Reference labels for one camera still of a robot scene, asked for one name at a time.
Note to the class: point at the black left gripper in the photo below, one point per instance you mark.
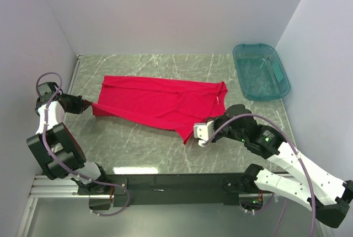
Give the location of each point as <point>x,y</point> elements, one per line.
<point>80,104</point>

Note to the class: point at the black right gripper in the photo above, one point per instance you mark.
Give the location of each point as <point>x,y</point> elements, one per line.
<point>216,136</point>

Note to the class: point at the red t shirt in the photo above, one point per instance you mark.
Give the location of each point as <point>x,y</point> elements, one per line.
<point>167,104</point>

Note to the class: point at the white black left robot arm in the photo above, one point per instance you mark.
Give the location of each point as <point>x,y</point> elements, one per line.
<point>61,142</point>

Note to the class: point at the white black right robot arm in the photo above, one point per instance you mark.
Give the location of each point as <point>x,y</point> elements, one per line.
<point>326,196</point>

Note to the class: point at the teal plastic bin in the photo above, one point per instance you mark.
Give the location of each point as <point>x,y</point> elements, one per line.
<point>260,72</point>

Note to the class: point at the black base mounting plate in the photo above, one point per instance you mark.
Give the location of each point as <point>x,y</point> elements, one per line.
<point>155,189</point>

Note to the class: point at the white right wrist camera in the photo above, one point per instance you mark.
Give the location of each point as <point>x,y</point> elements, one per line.
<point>203,132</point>

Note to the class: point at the aluminium front rail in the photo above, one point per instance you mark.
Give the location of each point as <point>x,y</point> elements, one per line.
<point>55,186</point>

